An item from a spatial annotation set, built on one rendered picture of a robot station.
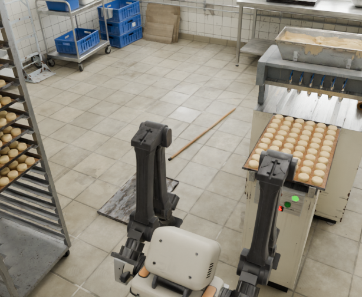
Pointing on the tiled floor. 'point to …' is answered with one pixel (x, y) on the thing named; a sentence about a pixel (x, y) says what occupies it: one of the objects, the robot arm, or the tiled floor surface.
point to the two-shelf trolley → (73, 33)
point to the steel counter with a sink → (322, 7)
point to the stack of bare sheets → (127, 201)
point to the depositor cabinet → (339, 160)
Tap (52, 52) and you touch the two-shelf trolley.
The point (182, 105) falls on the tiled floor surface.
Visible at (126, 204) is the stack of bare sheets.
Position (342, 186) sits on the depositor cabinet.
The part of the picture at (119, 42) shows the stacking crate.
